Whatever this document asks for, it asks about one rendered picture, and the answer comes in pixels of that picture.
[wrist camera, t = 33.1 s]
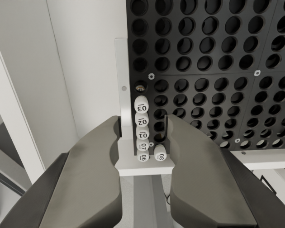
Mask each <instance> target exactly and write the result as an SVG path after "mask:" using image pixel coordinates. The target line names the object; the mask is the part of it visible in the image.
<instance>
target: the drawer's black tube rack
mask: <svg viewBox="0 0 285 228"><path fill-rule="evenodd" d="M139 77H148V78H149V79H150V80H152V98H151V142H150V143H149V146H151V155H154V147H155V146H156V145H158V144H161V145H163V146H164V148H165V150H166V154H170V143H171V142H170V140H169V139H168V137H167V136H165V115H167V114H174V115H175V116H177V117H179V118H180V119H182V120H184V121H186V122H187V123H189V124H190V125H192V126H194V127H195V128H197V129H198V130H200V131H201V132H203V133H204V134H206V135H207V136H211V137H210V138H211V139H212V140H213V141H214V142H215V143H216V144H217V145H218V146H219V147H220V144H221V143H223V142H228V144H227V145H226V146H224V147H220V148H227V149H228V150H229V151H248V150H268V149H285V0H152V73H150V74H149V75H148V76H130V78H139ZM159 133H160V134H161V137H162V139H155V138H154V137H155V135H157V134H159ZM277 133H280V134H277ZM247 134H248V135H247ZM260 134H263V135H260ZM226 135H227V136H226ZM244 135H247V136H244ZM223 136H226V137H223ZM278 139H280V141H279V142H278V143H277V144H273V142H274V141H276V140H278ZM261 140H264V142H263V143H262V144H261V145H257V143H258V142H259V141H261ZM244 141H248V143H247V144H246V145H244V146H241V143H242V142H244Z"/></svg>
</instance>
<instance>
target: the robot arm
mask: <svg viewBox="0 0 285 228"><path fill-rule="evenodd" d="M165 136H167V137H168V139H169V140H170V142H171V143H170V159H171V160H172V161H173V162H174V164H175V166H174V168H173V169H172V173H171V189H170V207H171V216H172V218H173V219H174V220H175V221H176V222H177V223H178V224H180V225H181V226H182V227H184V228H285V204H284V203H283V202H282V201H281V200H280V199H279V198H278V197H277V196H276V195H275V194H274V193H273V192H272V191H271V190H270V189H269V188H268V187H267V186H266V185H265V184H264V183H263V182H262V181H261V180H260V179H259V178H258V177H256V176H255V175H254V174H253V173H252V172H251V171H250V170H249V169H248V168H247V167H246V166H245V165H244V164H243V163H242V162H241V161H240V160H238V159H237V158H236V157H235V156H234V155H233V154H232V153H231V152H230V151H229V150H228V149H227V148H220V147H219V146H218V145H217V144H216V143H215V142H214V141H213V140H212V139H211V138H209V137H208V136H207V135H206V134H204V133H203V132H201V131H200V130H198V129H197V128H195V127H194V126H192V125H190V124H189V123H187V122H186V121H184V120H182V119H180V118H179V117H177V116H175V115H174V114H167V115H165ZM120 138H122V127H121V116H117V115H114V116H111V117H110V118H109V119H107V120H106V121H104V122H103V123H101V124H100V125H99V126H97V127H96V128H94V129H93V130H91V131H90V132H88V133H87V134H86V135H85V136H84V137H82V138H81V139H80V140H79V141H78V142H77V143H76V144H75V145H74V146H73V147H72V148H71V149H70V150H69V151H68V152H66V153H61V154H60V155H59V157H58V158H57V159H56V160H55V161H54V162H53V163H52V164H51V165H50V166H49V167H48V169H47V170H46V171H45V172H44V173H43V174H42V175H41V176H40V177H39V178H38V179H37V180H36V181H35V182H34V183H33V185H32V186H31V187H30V188H29V189H28V190H27V191H26V192H25V193H24V194H23V196H22V197H21V198H20V199H19V200H18V201H17V202H16V204H15V205H14V206H13V207H12V209H11V210H10V211H9V212H8V213H7V215H6V216H5V218H4V219H3V220H2V222H1V223H0V228H113V227H114V226H116V225H117V224H118V223H119V222H120V221H121V219H122V216H123V208H122V192H121V184H120V176H119V171H118V170H117V169H116V168H115V164H116V163H117V161H118V160H119V150H118V140H119V139H120Z"/></svg>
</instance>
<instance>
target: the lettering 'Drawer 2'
mask: <svg viewBox="0 0 285 228"><path fill-rule="evenodd" d="M262 179H263V180H264V181H265V182H266V184H267V185H268V186H269V188H270V189H271V190H272V191H273V193H274V194H275V195H276V194H277V193H276V191H275V190H274V189H273V188H272V186H271V185H270V184H269V182H268V181H267V180H266V179H265V177H264V176H263V175H262V176H261V178H260V180H261V181H262Z"/></svg>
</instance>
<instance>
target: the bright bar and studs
mask: <svg viewBox="0 0 285 228"><path fill-rule="evenodd" d="M114 47H115V57H116V67H117V78H118V89H119V103H120V113H121V124H122V127H131V126H132V107H131V90H130V74H129V57H128V38H115V39H114Z"/></svg>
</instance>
